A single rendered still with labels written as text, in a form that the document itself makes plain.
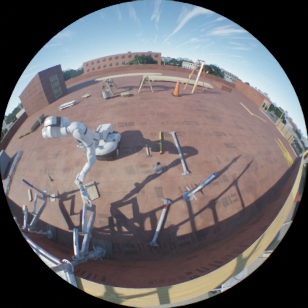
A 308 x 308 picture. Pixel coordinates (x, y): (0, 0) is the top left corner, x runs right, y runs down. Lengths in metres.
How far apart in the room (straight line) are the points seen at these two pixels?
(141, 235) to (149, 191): 0.66
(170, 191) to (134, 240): 0.89
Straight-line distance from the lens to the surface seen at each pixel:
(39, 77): 9.71
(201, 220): 1.67
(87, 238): 1.33
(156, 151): 1.91
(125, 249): 1.58
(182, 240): 1.58
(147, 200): 1.51
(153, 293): 1.03
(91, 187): 1.79
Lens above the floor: 1.48
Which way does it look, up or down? 53 degrees down
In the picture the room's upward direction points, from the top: 4 degrees clockwise
